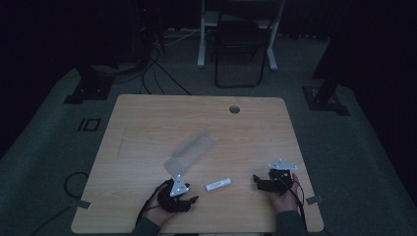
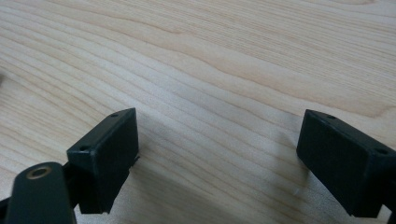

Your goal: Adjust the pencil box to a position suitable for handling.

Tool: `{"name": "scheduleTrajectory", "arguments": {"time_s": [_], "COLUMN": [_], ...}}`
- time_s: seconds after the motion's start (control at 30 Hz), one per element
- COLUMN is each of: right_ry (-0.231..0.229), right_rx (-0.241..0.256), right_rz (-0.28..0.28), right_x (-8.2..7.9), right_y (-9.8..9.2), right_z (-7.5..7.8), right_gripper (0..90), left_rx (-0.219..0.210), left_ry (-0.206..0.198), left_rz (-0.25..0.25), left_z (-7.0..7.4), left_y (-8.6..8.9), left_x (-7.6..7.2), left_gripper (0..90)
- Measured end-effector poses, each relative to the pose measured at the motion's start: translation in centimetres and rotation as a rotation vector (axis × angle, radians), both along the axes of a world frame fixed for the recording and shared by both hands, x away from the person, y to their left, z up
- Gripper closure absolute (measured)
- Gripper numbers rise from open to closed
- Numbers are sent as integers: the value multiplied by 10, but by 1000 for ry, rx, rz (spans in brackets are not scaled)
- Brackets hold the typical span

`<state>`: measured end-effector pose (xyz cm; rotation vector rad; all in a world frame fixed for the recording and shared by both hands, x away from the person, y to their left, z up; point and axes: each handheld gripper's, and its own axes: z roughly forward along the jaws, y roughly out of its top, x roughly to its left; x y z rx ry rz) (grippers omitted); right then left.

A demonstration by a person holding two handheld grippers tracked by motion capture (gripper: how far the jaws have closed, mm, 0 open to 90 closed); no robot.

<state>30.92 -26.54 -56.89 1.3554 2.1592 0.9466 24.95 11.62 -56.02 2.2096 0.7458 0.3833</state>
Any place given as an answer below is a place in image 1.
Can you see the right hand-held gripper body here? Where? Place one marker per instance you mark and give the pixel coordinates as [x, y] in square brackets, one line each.
[278, 178]

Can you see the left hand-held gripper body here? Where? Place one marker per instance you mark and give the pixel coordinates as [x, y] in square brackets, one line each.
[173, 200]

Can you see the black stand base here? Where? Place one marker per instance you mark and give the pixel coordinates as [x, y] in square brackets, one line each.
[323, 98]
[90, 87]

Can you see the person's right hand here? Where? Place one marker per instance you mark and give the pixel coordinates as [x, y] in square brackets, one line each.
[286, 201]

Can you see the white desk frame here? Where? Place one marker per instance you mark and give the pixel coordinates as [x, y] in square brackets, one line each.
[203, 39]

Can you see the black folding chair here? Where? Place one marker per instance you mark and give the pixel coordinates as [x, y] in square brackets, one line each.
[241, 49]

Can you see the grey tape piece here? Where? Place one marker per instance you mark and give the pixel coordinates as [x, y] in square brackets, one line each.
[314, 200]
[80, 204]

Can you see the person's left hand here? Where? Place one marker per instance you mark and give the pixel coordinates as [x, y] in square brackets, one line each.
[156, 213]

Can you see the clear plastic bag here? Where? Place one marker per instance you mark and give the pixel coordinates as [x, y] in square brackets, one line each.
[190, 152]

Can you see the small white tube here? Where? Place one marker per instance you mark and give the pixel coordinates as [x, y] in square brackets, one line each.
[218, 184]

